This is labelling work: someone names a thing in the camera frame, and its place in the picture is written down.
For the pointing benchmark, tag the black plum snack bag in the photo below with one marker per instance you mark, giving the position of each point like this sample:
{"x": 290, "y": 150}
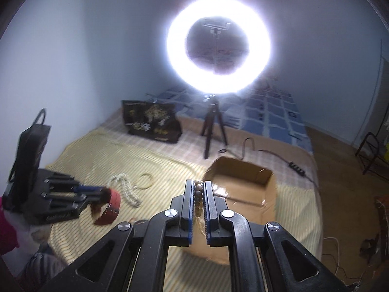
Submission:
{"x": 154, "y": 121}

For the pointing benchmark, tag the phone holder clamp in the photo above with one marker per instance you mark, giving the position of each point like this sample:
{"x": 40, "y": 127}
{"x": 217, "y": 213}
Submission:
{"x": 216, "y": 25}

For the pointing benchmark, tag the open cardboard box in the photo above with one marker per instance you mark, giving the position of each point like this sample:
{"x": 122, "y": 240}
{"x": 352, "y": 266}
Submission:
{"x": 248, "y": 189}

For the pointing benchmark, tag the blue white patterned quilt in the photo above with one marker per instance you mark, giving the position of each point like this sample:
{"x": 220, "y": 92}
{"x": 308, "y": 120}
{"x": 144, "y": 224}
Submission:
{"x": 261, "y": 110}

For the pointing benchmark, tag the pink checkered bed sheet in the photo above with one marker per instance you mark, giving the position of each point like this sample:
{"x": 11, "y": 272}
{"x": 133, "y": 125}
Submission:
{"x": 291, "y": 165}

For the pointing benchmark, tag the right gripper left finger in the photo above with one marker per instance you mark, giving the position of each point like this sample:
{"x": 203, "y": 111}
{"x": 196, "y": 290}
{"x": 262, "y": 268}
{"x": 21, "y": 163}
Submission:
{"x": 132, "y": 257}

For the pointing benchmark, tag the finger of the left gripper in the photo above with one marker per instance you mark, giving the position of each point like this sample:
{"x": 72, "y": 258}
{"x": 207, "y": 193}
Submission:
{"x": 88, "y": 189}
{"x": 89, "y": 199}

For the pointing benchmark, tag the black clothes rack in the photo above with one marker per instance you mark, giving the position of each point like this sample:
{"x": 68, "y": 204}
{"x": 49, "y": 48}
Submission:
{"x": 372, "y": 152}

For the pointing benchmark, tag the red leather watch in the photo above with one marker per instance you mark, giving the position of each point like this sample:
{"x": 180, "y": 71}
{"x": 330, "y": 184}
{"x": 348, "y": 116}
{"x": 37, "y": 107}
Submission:
{"x": 106, "y": 209}

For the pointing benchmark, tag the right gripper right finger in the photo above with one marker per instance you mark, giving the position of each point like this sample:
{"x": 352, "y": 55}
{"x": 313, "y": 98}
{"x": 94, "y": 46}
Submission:
{"x": 263, "y": 257}

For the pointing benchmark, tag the yellow striped bed cloth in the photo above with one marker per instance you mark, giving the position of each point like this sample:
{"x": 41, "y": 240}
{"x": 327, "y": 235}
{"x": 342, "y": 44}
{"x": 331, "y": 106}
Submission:
{"x": 147, "y": 181}

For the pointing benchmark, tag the bright ring light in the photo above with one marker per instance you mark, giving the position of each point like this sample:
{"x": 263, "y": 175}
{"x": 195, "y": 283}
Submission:
{"x": 218, "y": 64}

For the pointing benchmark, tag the black tripod stand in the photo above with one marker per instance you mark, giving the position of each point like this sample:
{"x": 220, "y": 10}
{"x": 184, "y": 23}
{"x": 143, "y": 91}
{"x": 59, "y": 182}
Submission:
{"x": 213, "y": 114}

